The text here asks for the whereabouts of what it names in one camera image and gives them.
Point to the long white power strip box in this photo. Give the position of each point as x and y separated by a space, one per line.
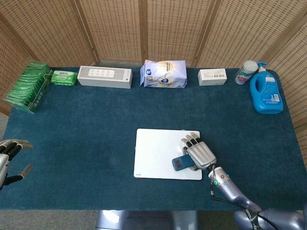
105 77

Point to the white-lidded wipes canister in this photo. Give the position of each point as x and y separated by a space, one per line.
243 74

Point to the bamboo folding screen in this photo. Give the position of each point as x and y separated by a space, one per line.
120 28

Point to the blue whiteboard eraser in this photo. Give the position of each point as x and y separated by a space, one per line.
182 163

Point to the small white carton box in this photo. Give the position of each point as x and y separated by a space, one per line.
212 76

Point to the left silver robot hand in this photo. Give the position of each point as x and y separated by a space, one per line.
3 165

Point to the green wet wipes pack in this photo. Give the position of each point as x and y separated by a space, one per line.
63 77

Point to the pale blue tissue pack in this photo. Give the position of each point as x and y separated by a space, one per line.
164 74

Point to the grey robot torso base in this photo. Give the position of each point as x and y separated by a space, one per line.
146 220

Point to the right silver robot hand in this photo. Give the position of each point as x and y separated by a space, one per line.
201 154

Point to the white rectangular whiteboard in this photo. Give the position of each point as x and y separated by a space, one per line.
156 153

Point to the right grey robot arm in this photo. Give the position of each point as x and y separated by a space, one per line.
230 189

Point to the green tea packet display box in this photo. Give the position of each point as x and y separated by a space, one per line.
26 91

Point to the blue detergent pump bottle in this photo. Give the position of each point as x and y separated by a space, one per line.
267 93

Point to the blue carpet table cover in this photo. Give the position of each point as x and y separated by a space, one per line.
96 124

